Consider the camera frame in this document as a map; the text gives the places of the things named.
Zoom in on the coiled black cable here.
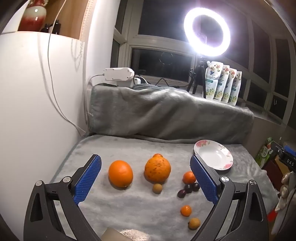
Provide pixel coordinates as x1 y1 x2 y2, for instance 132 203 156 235
160 52 173 66

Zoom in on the white floral plate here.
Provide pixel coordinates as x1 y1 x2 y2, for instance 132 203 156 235
194 140 233 171

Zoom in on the light grey fleece blanket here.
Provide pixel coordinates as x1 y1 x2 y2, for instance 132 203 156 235
50 134 279 241

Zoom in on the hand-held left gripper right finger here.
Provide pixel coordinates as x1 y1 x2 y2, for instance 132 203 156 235
190 154 270 241

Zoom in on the white floral refill pouch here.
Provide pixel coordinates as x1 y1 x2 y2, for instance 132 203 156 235
233 71 243 106
228 68 237 104
204 61 224 100
220 65 230 102

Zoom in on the green carton box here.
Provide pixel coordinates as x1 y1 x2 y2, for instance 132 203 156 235
254 137 274 168

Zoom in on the white plush toy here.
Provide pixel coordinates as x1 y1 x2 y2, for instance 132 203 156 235
274 171 293 212

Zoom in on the long white cable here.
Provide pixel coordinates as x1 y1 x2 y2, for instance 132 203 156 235
47 0 87 135

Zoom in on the large bumpy orange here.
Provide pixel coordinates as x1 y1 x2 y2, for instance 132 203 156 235
144 156 171 183

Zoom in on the ring light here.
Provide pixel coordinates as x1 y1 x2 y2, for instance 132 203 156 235
183 7 232 57

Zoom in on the white power strip cable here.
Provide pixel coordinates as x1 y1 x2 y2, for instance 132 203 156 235
87 74 104 87

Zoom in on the white framed window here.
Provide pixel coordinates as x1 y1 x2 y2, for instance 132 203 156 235
111 0 296 123

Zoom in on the beige object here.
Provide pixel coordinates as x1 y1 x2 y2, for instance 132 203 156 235
103 227 126 241

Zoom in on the red and white vase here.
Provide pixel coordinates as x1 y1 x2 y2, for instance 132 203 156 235
18 0 49 32

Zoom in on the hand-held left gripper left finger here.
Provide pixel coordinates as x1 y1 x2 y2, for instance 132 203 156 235
23 154 103 241

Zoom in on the dark grey fleece blanket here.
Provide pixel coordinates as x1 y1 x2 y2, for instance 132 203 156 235
89 83 255 145

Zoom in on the white power strip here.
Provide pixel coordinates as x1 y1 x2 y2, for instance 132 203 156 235
103 67 135 88

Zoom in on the large smooth orange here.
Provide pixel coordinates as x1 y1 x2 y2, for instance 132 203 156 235
108 160 134 188

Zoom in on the white fuzzy cloth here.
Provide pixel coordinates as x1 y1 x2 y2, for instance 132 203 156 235
119 228 151 241

